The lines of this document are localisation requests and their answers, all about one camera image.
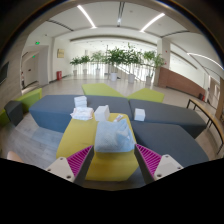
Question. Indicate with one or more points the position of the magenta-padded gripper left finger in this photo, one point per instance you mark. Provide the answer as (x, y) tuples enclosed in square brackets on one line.
[(79, 161)]

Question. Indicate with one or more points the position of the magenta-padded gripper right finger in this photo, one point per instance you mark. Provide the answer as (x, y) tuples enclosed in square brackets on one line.
[(151, 160)]

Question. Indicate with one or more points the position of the light blue towel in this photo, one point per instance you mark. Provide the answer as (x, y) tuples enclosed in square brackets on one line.
[(111, 138)]

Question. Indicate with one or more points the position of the yellow upholstered ottoman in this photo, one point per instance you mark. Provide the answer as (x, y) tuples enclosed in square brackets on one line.
[(76, 136)]

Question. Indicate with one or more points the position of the white cube box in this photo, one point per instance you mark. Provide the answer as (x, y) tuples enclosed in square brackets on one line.
[(139, 114)]

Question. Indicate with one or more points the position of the white plastic wipes pack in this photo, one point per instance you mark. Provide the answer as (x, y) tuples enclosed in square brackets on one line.
[(82, 113)]

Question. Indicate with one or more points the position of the tall white box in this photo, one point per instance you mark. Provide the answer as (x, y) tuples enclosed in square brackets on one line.
[(102, 113)]

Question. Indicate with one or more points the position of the long blue-grey upholstered bench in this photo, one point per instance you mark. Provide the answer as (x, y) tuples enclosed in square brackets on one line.
[(50, 111)]

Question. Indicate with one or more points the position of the stack of white tissue boxes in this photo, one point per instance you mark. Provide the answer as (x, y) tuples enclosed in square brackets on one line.
[(80, 101)]

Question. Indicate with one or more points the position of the person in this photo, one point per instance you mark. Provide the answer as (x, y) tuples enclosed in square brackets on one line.
[(14, 156)]

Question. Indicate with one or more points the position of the green upholstered bench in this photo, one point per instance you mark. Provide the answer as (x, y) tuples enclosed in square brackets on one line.
[(146, 95), (101, 90), (30, 97)]

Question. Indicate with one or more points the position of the wooden bench with metal legs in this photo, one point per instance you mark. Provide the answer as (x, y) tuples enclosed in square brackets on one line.
[(206, 113)]

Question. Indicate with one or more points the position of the dark grey ottoman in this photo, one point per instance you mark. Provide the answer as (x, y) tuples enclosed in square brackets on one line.
[(14, 112)]

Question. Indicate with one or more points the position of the red bin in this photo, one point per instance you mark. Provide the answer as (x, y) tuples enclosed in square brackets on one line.
[(59, 75)]

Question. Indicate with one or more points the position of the row of potted plants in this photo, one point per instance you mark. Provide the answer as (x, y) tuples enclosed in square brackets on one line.
[(116, 56)]

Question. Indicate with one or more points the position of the green exit sign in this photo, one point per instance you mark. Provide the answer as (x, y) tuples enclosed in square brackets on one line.
[(37, 42)]

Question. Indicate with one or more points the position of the ceiling light strips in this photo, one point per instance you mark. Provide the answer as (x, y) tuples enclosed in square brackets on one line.
[(86, 16)]

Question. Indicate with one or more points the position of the yellow wall picture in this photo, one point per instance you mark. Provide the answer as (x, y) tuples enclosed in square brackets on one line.
[(60, 53)]

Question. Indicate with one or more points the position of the black wall screen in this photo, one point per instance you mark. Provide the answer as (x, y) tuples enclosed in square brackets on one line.
[(3, 72)]

